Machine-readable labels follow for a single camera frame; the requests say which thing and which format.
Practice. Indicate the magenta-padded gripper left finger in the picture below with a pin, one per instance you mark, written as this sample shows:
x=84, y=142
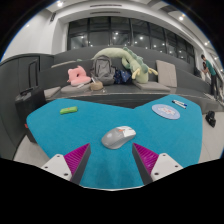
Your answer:
x=56, y=165

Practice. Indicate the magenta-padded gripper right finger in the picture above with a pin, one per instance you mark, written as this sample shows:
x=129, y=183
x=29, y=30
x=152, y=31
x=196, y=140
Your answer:
x=165, y=165

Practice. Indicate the grey and white computer mouse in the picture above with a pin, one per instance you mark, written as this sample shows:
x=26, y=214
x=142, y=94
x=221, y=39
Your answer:
x=116, y=137

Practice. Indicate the round light blue mouse pad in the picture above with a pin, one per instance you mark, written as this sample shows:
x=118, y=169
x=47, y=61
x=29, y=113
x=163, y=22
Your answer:
x=165, y=111

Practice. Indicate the green eraser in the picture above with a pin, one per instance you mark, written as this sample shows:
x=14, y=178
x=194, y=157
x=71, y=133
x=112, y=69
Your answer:
x=68, y=110

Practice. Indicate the white marker with black cap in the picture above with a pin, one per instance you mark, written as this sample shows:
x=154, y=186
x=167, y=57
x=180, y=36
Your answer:
x=179, y=104

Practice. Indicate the white marker with blue cap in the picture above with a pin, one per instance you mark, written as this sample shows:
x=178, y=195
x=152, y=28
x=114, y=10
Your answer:
x=181, y=102

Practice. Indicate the black bag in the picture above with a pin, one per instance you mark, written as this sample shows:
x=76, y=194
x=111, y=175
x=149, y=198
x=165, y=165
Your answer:
x=210, y=119

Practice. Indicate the flat grey seat cushion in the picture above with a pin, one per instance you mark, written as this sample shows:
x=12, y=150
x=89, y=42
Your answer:
x=74, y=89
x=51, y=92
x=151, y=86

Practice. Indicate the tan woven pouch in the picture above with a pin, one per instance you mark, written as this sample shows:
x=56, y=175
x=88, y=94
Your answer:
x=96, y=86

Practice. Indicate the pink plush toy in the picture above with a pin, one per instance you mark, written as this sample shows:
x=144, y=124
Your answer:
x=79, y=78

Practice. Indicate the square grey upright cushion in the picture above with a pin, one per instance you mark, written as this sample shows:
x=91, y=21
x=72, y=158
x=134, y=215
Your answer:
x=166, y=73

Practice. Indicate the green dragon plush toy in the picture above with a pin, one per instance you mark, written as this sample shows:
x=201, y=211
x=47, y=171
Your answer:
x=140, y=71

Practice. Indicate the navy blue patterned bag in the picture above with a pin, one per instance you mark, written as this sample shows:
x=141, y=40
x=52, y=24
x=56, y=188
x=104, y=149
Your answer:
x=121, y=76

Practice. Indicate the person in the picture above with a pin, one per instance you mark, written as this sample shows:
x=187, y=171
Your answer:
x=210, y=71
x=204, y=66

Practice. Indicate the grey backpack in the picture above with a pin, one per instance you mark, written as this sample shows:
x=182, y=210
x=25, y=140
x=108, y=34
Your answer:
x=102, y=69

